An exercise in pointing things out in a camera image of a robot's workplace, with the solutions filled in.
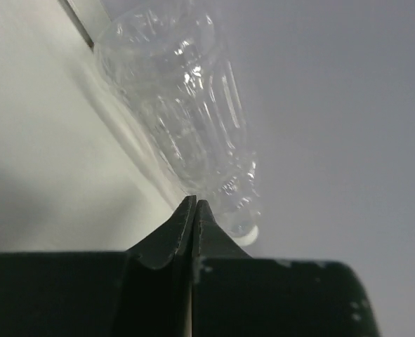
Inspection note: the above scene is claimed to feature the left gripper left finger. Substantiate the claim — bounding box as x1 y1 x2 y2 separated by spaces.
0 196 197 336

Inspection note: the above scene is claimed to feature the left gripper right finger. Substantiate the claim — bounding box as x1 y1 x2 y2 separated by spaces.
192 200 380 336

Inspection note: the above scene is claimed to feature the clear crushed plastic bottle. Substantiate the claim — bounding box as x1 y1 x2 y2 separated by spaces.
95 1 261 246

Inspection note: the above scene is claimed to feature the aluminium frame rail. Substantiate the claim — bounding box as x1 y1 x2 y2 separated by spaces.
58 0 112 49

